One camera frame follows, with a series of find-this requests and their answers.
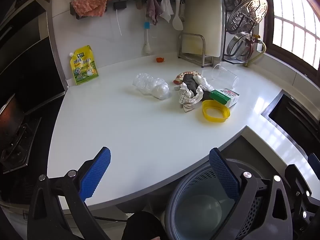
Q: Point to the dark grey cloth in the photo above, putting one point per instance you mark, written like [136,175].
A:
[191,83]

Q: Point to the patterned paper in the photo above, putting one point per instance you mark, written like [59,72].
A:
[186,100]

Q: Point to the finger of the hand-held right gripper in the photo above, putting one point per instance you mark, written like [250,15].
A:
[298,180]
[314,161]

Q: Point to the mauve cloth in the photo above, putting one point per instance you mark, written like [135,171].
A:
[152,10]

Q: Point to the small white cutting board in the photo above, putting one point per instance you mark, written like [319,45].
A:
[191,43]

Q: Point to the yellow spouted pouch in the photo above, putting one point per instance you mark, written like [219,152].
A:
[83,66]

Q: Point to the person's dark clothing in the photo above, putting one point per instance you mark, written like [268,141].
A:
[142,226]

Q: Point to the barred window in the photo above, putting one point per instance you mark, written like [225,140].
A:
[295,17]

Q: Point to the white rice paddle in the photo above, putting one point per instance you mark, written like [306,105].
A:
[177,22]

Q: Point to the black range hood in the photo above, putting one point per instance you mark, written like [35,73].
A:
[27,55]

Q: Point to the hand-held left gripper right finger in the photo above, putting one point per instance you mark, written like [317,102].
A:
[223,175]

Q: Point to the clear plastic cup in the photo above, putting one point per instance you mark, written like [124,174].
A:
[223,76]

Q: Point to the large white cutting board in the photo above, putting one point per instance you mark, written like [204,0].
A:
[207,17]

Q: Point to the black gas stove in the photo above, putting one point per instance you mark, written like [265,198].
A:
[15,135]

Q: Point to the white tissue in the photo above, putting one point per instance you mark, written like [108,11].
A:
[203,83]

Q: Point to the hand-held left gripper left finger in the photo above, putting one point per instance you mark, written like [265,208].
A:
[96,172]

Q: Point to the patterned pot holder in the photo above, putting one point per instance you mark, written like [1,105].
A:
[178,77]

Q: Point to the white hanging cloth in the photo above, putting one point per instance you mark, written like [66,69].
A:
[167,10]

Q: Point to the pink cloth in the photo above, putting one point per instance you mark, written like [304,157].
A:
[90,5]

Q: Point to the perforated steel steamer plate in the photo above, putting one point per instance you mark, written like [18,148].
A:
[247,13]

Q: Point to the green and white carton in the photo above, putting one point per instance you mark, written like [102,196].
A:
[223,96]

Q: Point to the grey perforated waste bin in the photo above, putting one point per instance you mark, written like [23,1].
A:
[200,210]

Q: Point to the steel cutting board stand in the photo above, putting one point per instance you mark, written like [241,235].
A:
[203,57]

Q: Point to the brass gas valve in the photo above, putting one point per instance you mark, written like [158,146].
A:
[252,42]

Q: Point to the clear plastic bag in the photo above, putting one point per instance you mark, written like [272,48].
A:
[152,86]

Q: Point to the steel kitchen sink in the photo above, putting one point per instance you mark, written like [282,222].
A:
[297,115]

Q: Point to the blue and white brush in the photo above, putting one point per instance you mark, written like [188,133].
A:
[146,47]

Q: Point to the black lid rack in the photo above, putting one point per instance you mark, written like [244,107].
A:
[226,30]

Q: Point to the small orange object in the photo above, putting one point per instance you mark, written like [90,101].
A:
[160,59]

